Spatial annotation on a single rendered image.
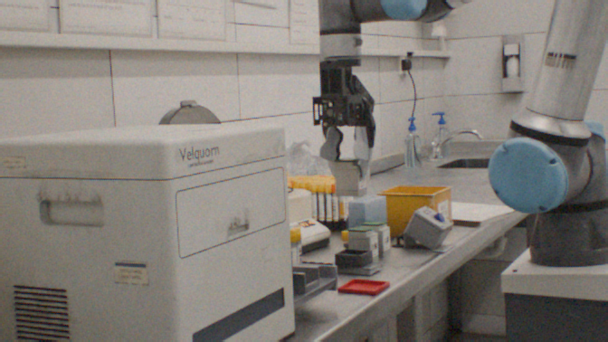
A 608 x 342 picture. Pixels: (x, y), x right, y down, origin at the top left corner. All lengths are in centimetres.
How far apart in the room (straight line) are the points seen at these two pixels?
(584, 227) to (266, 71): 123
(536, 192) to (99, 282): 64
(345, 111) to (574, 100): 39
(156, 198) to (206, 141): 10
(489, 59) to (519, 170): 265
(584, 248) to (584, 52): 33
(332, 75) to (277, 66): 101
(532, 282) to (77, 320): 72
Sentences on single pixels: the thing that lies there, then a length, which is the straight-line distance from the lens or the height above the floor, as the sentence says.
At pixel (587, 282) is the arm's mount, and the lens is 136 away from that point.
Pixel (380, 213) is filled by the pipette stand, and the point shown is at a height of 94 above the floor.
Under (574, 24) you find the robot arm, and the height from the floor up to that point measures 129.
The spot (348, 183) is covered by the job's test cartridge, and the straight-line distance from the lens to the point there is 149.
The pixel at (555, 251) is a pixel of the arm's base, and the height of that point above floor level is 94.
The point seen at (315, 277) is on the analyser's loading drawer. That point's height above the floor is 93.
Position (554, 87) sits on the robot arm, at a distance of 126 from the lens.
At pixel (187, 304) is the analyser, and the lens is 94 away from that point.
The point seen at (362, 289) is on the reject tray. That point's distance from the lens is 139.
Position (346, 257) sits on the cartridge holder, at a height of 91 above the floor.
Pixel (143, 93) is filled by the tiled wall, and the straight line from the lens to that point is 190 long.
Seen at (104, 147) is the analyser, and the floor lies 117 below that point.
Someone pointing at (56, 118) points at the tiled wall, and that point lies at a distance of 170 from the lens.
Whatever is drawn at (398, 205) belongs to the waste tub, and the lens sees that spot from 182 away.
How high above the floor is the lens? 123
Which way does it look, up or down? 6 degrees down
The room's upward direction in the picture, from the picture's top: 3 degrees counter-clockwise
